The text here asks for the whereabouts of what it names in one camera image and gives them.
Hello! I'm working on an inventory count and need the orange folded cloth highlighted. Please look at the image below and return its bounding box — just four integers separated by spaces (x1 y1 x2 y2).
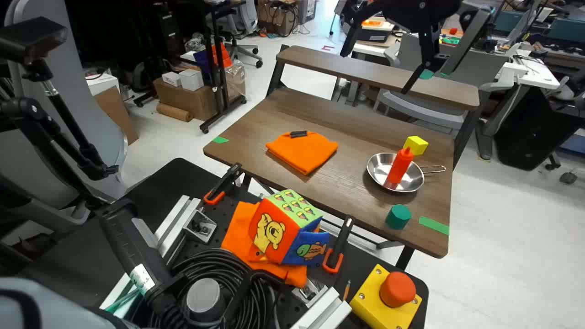
268 130 339 176

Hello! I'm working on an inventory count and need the coiled black cable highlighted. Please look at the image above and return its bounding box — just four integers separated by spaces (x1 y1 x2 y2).
149 247 282 329

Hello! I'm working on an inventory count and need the red ketchup bottle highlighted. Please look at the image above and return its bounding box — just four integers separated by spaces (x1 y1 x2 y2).
387 148 414 189

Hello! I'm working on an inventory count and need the small green tape piece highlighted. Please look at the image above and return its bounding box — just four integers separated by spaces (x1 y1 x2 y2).
213 137 229 145

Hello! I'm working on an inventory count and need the small black object on cloth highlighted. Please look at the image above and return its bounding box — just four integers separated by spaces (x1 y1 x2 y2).
290 130 308 139

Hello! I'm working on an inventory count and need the green tape strip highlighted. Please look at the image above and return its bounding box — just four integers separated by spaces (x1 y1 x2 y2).
419 216 451 236

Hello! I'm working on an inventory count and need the grey office chair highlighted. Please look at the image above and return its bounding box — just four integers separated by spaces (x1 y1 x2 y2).
372 33 509 137

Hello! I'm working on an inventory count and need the cardboard box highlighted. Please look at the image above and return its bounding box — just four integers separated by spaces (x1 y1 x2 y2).
154 66 222 123

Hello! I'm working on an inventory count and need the left orange black clamp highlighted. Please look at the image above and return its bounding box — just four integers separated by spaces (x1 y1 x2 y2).
204 163 242 207

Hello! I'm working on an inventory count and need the orange black clamp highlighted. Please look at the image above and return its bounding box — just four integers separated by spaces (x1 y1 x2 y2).
204 163 242 207
323 218 354 276

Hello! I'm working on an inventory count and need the colourful soft toy cube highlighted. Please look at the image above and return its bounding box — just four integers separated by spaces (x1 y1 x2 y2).
249 190 330 265

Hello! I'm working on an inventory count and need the black tripod stand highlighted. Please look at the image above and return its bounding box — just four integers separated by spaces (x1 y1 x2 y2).
193 0 248 134

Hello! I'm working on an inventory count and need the green cylinder block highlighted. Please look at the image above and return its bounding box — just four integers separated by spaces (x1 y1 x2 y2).
387 205 412 231

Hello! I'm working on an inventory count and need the black base platform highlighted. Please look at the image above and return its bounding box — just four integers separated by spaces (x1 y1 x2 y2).
21 157 392 309

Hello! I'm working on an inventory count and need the yellow box red button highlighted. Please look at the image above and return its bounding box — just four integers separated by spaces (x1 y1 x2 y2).
352 263 425 329

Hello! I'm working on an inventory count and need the right orange black clamp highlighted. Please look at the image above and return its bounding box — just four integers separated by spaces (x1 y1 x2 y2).
323 218 354 276

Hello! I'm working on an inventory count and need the wooden back shelf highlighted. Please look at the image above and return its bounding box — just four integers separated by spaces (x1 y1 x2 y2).
277 46 480 108

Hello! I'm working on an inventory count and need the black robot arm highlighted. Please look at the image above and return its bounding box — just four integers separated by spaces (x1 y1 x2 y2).
341 0 493 93

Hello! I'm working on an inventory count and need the silver metal pan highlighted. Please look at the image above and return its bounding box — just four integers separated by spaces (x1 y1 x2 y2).
366 152 447 194

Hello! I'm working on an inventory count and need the orange cloth under cube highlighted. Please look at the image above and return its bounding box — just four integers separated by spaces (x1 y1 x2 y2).
222 201 310 289

